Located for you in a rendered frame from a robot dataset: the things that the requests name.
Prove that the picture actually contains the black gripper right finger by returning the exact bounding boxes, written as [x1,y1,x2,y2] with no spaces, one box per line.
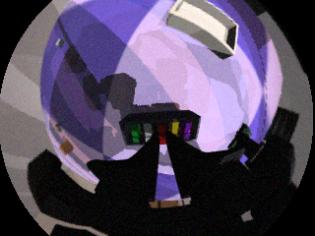
[165,131,245,200]

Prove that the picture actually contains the small orange cube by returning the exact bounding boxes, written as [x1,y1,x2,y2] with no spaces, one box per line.
[59,141,74,156]

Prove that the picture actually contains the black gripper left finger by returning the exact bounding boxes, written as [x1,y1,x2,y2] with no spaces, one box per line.
[87,131,160,202]

